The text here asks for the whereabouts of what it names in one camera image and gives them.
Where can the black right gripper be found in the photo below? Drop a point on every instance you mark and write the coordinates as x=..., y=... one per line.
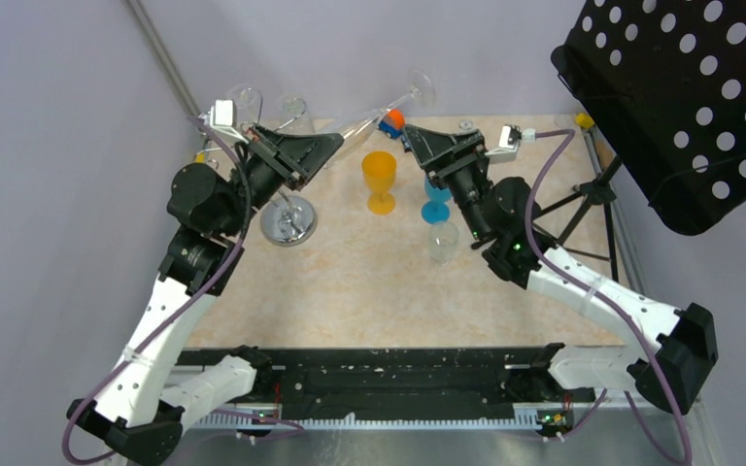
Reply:
x=444, y=155

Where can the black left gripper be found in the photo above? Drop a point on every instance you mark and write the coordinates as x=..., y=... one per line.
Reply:
x=295, y=157

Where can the yellow plastic wine glass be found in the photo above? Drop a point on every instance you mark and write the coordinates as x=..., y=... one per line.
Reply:
x=379, y=173

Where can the clear wine glass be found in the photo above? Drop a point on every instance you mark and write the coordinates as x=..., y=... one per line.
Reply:
x=443, y=240
x=248, y=101
x=357, y=128

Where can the blue plastic wine glass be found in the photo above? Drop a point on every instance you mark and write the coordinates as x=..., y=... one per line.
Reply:
x=435, y=209

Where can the clear wine glass front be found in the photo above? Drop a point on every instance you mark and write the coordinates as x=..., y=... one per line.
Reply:
x=443, y=240

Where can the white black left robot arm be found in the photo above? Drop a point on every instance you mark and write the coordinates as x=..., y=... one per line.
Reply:
x=133, y=411

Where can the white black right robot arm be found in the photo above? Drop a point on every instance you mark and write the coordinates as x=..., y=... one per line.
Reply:
x=667, y=352

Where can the chrome wine glass rack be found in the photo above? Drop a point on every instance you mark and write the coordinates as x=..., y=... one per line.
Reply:
x=288, y=219

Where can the clear wine glass back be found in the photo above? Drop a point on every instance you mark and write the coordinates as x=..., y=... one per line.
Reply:
x=248, y=101

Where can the clear textured glass right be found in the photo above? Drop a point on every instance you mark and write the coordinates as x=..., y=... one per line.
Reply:
x=294, y=116

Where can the blue orange toy car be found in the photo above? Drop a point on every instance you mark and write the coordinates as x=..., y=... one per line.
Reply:
x=392, y=123

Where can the yellow corner block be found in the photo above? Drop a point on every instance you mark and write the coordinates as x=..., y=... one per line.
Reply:
x=584, y=120

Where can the black tripod stand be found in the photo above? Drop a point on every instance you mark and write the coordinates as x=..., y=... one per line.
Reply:
x=597, y=192

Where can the black perforated music stand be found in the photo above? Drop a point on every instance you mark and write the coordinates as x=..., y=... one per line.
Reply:
x=665, y=82

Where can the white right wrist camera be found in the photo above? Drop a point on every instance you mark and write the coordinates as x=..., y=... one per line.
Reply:
x=510, y=140

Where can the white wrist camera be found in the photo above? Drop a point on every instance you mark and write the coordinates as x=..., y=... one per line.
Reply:
x=510, y=140
x=222, y=118

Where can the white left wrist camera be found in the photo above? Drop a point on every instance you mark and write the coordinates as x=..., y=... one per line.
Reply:
x=222, y=118

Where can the aluminium frame rail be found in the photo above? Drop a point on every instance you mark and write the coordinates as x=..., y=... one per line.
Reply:
x=162, y=56

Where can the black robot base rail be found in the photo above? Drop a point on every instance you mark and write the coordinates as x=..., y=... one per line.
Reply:
x=442, y=384

